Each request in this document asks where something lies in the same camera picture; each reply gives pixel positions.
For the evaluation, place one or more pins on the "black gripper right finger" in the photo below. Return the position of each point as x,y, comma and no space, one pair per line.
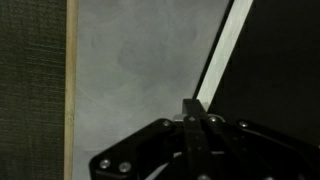
253,150

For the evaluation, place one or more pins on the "grey top wooden coffee table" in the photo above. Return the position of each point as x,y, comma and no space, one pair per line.
133,66

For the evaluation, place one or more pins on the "dark grey fabric sofa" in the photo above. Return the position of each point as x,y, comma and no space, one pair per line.
31,90

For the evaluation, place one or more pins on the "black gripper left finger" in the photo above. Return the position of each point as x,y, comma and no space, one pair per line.
140,146

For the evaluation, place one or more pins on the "black book with yellow spine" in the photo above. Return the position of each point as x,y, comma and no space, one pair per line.
283,66

